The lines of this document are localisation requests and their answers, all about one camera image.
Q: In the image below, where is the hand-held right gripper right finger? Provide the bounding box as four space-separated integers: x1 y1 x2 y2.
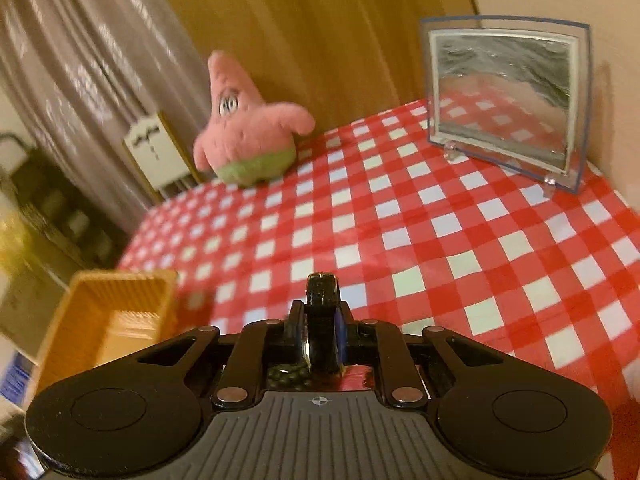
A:
332 304 506 408

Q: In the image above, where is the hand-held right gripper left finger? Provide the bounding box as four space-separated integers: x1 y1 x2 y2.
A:
135 300 307 408

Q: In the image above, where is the yellow plastic tray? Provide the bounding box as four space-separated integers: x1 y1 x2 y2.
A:
35 269 181 397

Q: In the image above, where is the red checkered tablecloth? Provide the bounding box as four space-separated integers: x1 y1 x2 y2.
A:
115 97 640 480

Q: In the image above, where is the pink starfish plush toy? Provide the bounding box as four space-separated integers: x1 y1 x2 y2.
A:
192 50 316 188

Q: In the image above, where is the white wooden chair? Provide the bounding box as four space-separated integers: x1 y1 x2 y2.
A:
122 110 206 202

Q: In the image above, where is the folded black step ladder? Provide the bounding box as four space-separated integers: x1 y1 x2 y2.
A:
0 132 126 273

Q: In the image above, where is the clear framed sand picture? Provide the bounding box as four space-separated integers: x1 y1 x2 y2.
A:
419 14 593 196

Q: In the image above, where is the wooden door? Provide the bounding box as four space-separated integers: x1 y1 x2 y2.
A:
145 0 478 161

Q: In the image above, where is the yellow plastic bag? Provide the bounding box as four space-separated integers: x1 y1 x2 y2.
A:
0 195 31 266

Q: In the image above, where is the beige patterned curtain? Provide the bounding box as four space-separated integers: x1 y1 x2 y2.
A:
0 0 211 241

